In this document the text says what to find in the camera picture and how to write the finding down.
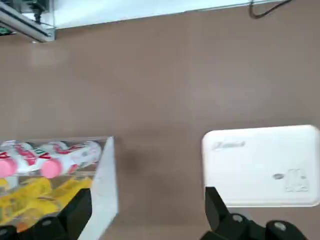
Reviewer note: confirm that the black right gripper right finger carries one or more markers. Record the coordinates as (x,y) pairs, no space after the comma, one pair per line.
(232,227)

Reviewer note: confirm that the white tray with bear print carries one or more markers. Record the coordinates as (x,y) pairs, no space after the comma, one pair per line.
(250,170)

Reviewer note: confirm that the aluminium frame post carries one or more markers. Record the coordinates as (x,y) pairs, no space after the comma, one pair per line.
(25,23)

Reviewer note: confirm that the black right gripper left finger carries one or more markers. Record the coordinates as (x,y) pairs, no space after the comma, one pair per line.
(62,225)

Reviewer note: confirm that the white bottle with pink cap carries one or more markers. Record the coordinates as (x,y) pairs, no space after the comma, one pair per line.
(51,168)

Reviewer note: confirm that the yellow pear drink bottle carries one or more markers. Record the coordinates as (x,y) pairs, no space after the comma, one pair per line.
(25,207)

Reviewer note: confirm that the clear acrylic shelf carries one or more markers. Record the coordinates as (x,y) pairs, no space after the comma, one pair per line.
(106,180)

